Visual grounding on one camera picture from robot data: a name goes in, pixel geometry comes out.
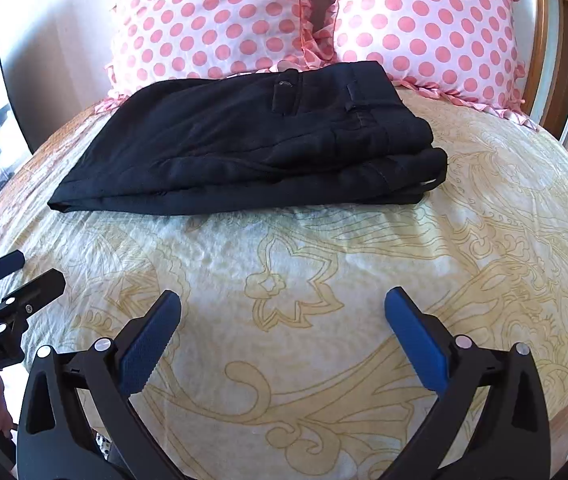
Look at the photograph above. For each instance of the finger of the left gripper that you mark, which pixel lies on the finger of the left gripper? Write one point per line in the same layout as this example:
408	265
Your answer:
39	292
11	263

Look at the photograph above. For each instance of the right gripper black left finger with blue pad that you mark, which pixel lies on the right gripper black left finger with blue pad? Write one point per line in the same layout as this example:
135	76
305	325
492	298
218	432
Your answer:
77	421

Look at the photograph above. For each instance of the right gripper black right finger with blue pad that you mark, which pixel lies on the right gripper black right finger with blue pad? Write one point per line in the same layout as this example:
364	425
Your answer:
489	420

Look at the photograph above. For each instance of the black pants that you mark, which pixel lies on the black pants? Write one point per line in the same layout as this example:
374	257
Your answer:
337	135

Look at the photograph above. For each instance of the cream patterned bedspread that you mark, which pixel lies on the cream patterned bedspread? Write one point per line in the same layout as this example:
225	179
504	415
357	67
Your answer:
283	366

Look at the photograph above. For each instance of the left pink polka dot pillow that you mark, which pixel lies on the left pink polka dot pillow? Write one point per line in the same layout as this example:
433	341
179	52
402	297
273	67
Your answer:
156	40

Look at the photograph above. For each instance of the pink polka dot pillow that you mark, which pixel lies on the pink polka dot pillow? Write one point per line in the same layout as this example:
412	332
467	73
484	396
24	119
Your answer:
463	51
156	40

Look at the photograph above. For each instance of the right pink polka dot pillow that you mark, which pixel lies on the right pink polka dot pillow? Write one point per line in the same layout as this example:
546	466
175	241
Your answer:
463	51

